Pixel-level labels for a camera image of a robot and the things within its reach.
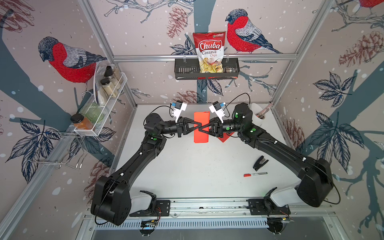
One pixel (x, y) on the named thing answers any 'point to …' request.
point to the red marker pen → (247, 175)
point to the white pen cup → (255, 108)
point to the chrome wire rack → (62, 148)
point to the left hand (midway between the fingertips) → (202, 126)
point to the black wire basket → (189, 69)
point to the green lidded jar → (92, 112)
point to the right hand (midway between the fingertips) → (200, 129)
